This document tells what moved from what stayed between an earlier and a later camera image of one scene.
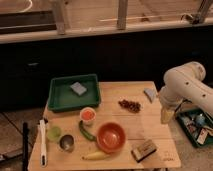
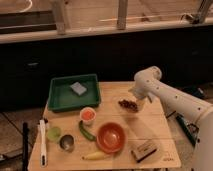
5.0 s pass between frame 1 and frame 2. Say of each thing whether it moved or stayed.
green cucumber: stayed
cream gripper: moved
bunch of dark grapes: stayed
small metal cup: stayed
